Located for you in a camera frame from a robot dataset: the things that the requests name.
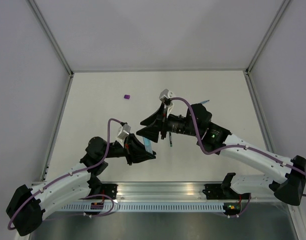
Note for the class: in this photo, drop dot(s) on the right aluminium frame post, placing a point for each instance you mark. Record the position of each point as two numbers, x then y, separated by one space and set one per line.
268 34

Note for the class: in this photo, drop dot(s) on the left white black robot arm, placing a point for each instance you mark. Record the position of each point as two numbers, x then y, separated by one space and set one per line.
30 206

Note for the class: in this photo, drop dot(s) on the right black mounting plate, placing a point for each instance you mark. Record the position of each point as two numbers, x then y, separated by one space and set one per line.
214 191

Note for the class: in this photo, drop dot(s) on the green pen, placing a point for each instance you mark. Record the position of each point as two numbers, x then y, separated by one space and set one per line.
170 139

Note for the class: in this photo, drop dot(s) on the left aluminium frame post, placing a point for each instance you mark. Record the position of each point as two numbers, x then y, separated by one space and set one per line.
49 35

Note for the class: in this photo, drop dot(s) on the blue marker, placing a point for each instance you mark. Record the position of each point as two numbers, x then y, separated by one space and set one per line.
147 145

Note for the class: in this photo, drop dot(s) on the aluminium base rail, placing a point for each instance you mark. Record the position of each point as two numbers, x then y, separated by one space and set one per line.
160 191

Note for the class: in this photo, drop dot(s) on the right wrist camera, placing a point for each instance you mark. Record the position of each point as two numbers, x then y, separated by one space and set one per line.
166 98

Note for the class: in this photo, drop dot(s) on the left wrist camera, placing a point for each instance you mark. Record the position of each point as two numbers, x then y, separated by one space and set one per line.
123 133

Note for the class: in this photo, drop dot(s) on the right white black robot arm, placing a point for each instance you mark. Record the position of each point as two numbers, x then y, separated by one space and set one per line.
282 177

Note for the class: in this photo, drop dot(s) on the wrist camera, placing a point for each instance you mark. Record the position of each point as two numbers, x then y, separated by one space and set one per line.
123 133
166 98

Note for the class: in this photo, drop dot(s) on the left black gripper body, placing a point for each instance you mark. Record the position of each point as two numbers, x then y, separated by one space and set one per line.
128 151

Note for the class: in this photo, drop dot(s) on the white slotted cable duct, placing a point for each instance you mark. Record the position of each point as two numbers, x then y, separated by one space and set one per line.
145 207

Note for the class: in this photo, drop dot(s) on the aluminium frame post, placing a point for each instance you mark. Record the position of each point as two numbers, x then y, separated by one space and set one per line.
268 34
49 35

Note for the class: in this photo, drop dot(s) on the black mounting plate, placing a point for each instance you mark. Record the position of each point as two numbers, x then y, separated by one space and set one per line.
214 191
109 189

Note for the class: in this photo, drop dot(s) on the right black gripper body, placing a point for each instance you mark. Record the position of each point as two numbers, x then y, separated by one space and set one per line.
164 124

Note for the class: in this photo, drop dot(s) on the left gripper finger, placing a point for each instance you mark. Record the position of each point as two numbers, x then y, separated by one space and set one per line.
140 158
139 151

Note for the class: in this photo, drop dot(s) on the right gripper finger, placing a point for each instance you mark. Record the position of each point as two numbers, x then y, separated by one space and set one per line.
156 118
150 132

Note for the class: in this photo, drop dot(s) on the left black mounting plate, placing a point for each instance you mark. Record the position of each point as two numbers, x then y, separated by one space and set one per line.
109 189

